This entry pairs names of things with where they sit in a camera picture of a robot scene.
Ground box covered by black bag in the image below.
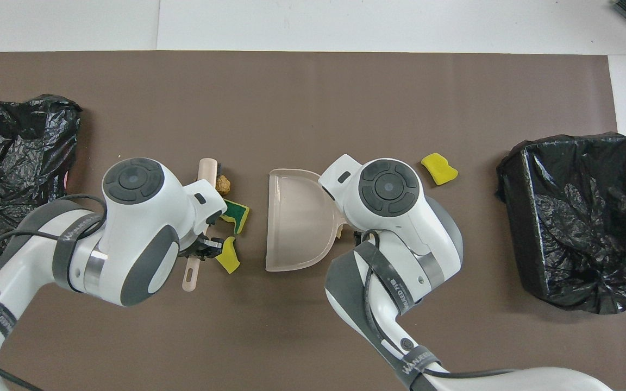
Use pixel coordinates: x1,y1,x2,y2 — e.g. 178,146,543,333
0,94,83,262

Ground green and yellow sponge piece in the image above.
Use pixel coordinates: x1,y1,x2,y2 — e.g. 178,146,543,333
221,199,251,235

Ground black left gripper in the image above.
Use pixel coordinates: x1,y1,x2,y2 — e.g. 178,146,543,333
178,235,224,260

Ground beige hand brush black bristles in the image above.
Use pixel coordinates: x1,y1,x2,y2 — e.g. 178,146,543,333
181,157,227,293

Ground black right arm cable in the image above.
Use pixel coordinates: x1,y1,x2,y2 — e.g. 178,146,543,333
365,231,515,391

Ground beige plastic dustpan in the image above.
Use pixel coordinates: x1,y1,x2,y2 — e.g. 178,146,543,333
265,168,346,272

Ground open bin with black bag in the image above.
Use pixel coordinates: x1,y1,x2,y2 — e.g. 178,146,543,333
496,132,626,316

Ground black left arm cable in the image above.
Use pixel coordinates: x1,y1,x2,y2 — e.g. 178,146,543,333
0,194,107,391

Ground brown table mat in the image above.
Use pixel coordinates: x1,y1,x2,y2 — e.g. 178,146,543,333
0,52,626,391

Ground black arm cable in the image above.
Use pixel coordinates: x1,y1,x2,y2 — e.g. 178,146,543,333
0,194,107,391
365,231,515,391

